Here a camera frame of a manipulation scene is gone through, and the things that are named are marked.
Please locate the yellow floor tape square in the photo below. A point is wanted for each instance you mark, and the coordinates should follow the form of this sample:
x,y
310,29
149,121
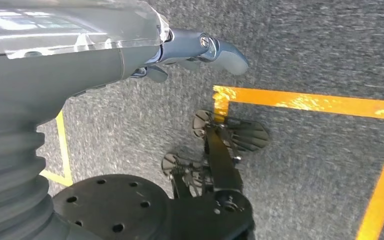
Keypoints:
x,y
65,155
311,101

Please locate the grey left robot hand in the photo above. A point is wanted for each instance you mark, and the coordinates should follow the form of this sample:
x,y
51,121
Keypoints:
x,y
46,76

